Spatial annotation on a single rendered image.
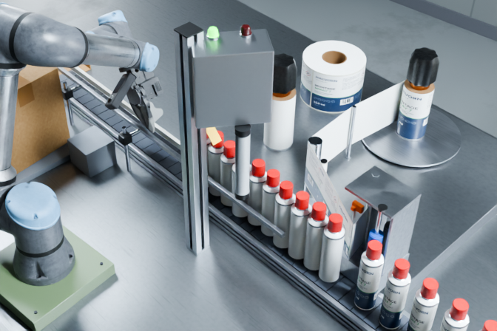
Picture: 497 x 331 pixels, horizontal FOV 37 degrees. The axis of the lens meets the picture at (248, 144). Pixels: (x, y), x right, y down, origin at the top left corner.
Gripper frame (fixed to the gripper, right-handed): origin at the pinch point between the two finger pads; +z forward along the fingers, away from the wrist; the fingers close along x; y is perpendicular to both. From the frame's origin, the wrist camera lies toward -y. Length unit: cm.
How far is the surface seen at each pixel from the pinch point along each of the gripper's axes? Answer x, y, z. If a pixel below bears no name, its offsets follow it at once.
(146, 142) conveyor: 3.7, -0.9, 4.1
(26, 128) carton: 14.1, -28.9, -13.6
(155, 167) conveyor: -4.4, -5.1, 9.8
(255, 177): -44.9, -0.8, 12.8
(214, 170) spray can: -28.5, -1.5, 11.2
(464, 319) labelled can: -98, 0, 43
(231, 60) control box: -68, -11, -22
